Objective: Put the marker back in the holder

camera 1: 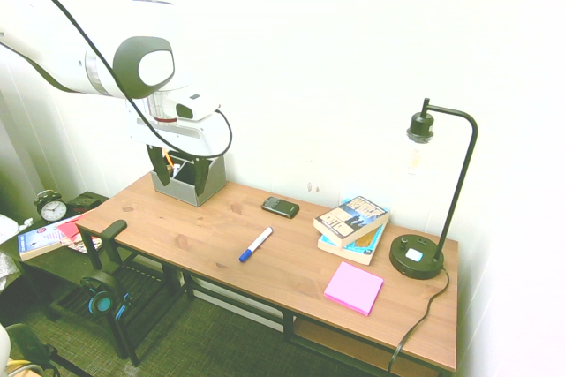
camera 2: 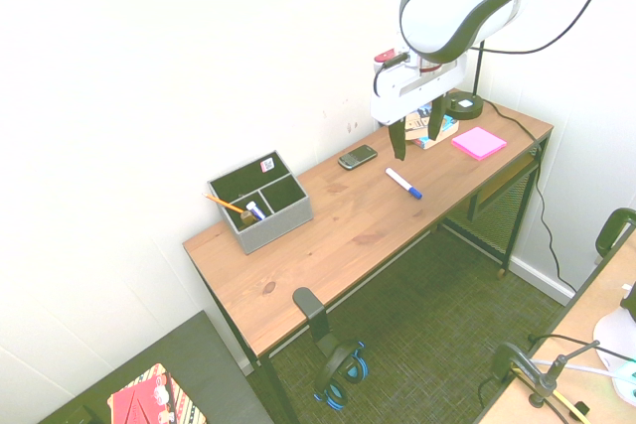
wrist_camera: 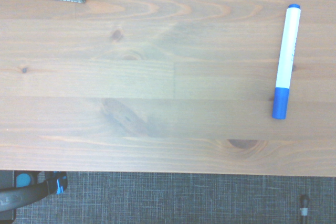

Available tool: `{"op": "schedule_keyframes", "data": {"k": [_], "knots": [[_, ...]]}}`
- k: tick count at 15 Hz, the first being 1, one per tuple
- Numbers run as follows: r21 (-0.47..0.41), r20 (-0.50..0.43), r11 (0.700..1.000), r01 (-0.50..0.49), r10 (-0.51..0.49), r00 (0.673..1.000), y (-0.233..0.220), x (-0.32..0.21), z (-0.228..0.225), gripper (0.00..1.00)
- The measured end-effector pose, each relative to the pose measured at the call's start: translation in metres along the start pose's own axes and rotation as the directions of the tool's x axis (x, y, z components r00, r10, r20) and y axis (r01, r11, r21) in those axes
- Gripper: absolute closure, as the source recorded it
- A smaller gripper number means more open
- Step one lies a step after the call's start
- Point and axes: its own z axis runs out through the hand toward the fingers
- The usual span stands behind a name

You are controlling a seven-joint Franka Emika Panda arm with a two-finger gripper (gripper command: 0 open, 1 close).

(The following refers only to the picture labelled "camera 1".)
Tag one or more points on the black headphone hanger clamp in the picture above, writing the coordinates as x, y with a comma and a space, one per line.
112, 231

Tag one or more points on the red paper folder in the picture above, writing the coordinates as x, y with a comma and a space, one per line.
70, 229

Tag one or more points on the white blue book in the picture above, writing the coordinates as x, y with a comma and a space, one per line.
37, 242

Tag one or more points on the black side table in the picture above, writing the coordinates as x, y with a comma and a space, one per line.
44, 269

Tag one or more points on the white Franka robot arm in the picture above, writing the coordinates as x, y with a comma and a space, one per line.
44, 50

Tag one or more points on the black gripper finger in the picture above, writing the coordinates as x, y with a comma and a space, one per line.
202, 176
160, 165

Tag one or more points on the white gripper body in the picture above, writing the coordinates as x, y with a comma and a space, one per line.
194, 134

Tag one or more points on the patterned cartoon notebook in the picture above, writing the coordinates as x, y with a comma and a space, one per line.
84, 245

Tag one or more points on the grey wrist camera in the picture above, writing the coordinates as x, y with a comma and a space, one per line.
198, 103

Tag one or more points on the black keypad phone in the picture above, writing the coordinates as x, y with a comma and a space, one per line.
280, 207

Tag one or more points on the tan paperback book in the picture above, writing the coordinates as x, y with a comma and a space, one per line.
348, 220

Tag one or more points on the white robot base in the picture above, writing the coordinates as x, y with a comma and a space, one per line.
3, 344

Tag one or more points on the wooden desk with black frame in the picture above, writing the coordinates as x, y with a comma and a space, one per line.
288, 328

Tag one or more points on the white marker blue cap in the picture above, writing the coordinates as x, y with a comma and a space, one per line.
258, 242

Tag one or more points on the orange pencil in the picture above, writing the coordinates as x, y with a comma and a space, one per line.
169, 160

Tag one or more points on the white plastic wrap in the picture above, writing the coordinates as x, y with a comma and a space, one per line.
6, 269
11, 227

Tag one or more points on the blue paperback book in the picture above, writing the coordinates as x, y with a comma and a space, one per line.
357, 249

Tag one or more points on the black twin-bell alarm clock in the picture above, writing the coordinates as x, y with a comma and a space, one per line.
53, 210

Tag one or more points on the black desk lamp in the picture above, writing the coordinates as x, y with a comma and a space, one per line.
415, 258

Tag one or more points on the pink sticky note pad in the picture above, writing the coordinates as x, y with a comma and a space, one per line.
353, 288

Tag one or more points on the wooden desk lower shelf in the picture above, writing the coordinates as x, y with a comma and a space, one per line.
335, 341

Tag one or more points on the black slatted shelf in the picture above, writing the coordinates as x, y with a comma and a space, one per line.
141, 280

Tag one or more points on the grey fabric desk organizer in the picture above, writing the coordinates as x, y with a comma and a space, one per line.
212, 183

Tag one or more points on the short white blue marker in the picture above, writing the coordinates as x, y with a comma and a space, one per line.
176, 169

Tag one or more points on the small black box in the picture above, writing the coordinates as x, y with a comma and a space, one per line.
84, 204

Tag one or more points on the black blue headphones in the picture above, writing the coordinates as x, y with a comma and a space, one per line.
103, 304

